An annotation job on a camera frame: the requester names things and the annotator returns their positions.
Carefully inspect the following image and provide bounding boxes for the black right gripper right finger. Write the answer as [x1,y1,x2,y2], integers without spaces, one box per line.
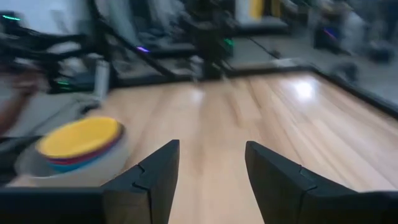
[244,141,364,224]

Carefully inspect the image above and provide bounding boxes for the person's forearm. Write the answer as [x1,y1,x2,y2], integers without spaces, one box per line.
[0,90,29,136]

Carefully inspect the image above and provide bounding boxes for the person's hand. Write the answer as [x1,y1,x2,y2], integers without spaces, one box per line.
[9,68,45,96]

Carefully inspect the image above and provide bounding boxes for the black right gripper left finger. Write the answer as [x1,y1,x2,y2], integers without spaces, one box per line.
[101,139,180,224]

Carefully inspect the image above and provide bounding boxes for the white round tray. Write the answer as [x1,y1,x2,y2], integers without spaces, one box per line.
[14,130,131,188]

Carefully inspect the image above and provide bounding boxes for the blue plastic bowl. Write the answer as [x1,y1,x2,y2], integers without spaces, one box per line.
[49,154,108,174]

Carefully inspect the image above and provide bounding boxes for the yellow background object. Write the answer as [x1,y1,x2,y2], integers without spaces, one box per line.
[248,0,266,20]

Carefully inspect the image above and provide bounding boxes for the black metal frame strut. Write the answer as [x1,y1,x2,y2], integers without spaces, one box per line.
[88,0,178,81]

